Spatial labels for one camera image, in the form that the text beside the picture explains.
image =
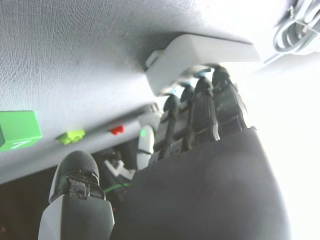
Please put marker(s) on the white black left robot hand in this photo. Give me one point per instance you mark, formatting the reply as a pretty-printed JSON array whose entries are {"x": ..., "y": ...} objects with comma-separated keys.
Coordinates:
[{"x": 200, "y": 187}]

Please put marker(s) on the white power strip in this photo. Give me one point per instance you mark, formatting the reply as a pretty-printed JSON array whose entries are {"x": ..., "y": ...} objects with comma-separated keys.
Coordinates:
[{"x": 200, "y": 50}]

